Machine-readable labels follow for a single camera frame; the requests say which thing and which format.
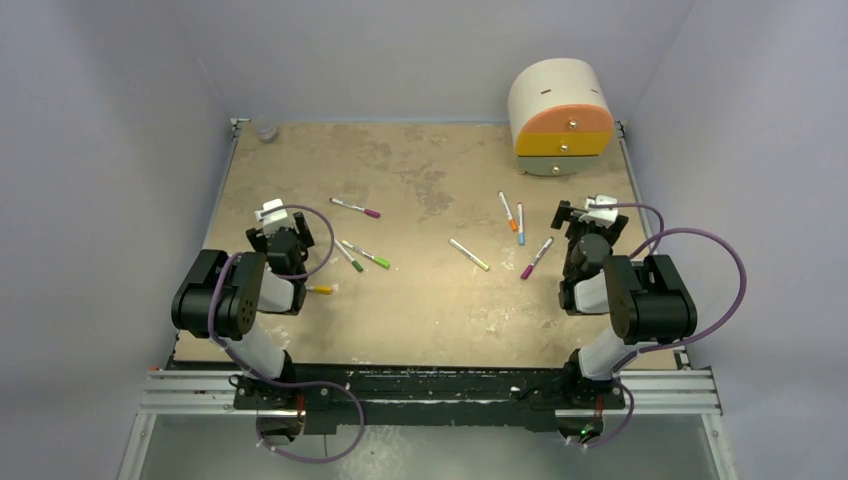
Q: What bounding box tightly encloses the magenta cap marker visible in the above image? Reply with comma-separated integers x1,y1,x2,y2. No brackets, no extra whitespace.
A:
520,237,554,280

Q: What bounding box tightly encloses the orange cap marker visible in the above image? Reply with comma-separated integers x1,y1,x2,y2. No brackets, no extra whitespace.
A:
498,191,518,232

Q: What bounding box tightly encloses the blue cap marker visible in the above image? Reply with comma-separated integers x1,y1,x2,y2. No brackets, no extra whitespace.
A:
517,202,526,246

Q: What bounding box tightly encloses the pale yellow cap marker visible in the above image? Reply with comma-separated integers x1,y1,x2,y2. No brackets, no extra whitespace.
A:
449,238,490,272

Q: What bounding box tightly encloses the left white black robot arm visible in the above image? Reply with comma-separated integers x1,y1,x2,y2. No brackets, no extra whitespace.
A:
171,211,315,409

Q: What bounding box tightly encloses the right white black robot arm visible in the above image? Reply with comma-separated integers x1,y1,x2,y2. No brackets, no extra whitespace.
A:
551,195,698,407

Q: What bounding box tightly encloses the dark green cap marker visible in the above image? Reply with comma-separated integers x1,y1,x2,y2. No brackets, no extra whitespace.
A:
334,239,364,273

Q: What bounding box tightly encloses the purple cap marker left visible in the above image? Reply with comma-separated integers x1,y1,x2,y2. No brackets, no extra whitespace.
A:
330,197,381,219

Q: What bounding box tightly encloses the light green cap marker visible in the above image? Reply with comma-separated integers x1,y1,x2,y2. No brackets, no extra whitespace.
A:
341,240,391,269

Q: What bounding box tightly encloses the clear plastic cup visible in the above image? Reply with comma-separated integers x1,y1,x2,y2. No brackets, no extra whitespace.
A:
251,117,278,144

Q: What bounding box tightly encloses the round three-drawer cabinet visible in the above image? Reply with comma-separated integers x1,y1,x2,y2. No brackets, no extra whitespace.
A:
507,58,614,176

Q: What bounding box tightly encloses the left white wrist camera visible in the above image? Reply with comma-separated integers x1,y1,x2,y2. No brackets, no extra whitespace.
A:
254,198,295,236

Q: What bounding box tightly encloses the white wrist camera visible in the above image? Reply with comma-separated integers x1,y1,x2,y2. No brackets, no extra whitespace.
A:
254,198,295,236
578,194,618,227

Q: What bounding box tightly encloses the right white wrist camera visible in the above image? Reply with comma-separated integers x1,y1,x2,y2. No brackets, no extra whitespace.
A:
578,194,618,227

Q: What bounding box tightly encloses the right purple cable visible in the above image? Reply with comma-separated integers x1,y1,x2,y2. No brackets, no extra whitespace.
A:
564,202,748,452

